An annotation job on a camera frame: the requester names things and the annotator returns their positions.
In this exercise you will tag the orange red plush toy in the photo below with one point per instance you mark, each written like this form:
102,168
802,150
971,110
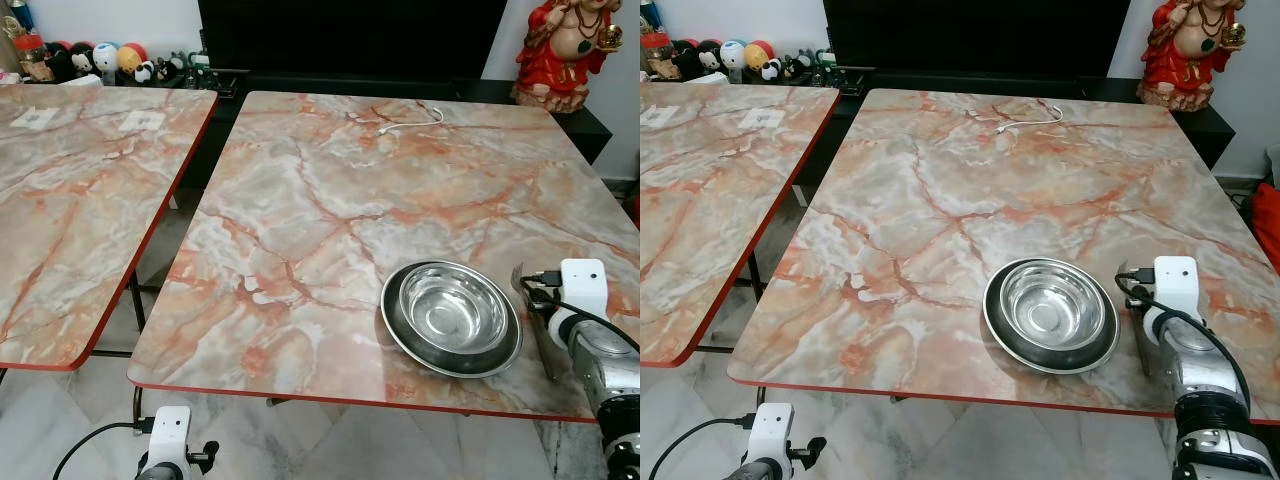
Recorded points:
130,57
758,53

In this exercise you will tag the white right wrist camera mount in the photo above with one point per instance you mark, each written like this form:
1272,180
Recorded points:
583,285
1177,280

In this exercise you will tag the black mouse plush toy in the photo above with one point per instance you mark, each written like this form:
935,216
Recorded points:
710,57
84,60

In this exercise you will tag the black television screen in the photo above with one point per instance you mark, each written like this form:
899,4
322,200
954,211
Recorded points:
975,40
350,40

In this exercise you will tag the black table leg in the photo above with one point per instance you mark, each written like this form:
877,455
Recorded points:
755,275
138,302

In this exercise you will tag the white round plush toy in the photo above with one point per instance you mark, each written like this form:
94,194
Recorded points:
105,58
733,53

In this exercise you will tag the small panda plush toy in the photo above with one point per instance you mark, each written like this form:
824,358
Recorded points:
145,72
771,70

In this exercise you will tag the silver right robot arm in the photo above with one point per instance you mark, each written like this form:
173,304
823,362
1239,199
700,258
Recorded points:
610,380
1210,400

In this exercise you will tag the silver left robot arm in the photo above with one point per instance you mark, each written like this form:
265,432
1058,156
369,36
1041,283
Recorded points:
160,473
755,473

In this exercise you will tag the white paper label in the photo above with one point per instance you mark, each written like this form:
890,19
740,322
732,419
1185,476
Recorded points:
140,121
760,119
660,115
35,118

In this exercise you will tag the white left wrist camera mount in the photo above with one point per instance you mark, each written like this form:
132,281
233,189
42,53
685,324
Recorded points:
168,435
770,432

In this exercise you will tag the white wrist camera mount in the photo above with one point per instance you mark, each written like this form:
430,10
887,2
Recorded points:
1177,280
583,285
168,435
770,432

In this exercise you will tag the stainless steel bowl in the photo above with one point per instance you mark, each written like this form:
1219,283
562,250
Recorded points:
1050,310
450,315

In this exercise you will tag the red cloth object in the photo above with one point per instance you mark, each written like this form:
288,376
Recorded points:
1266,225

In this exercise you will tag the black round plush toy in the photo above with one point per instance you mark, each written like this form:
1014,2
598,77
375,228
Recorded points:
685,57
60,64

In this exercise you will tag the red laughing buddha figurine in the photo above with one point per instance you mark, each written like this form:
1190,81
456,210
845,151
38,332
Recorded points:
1190,70
560,70

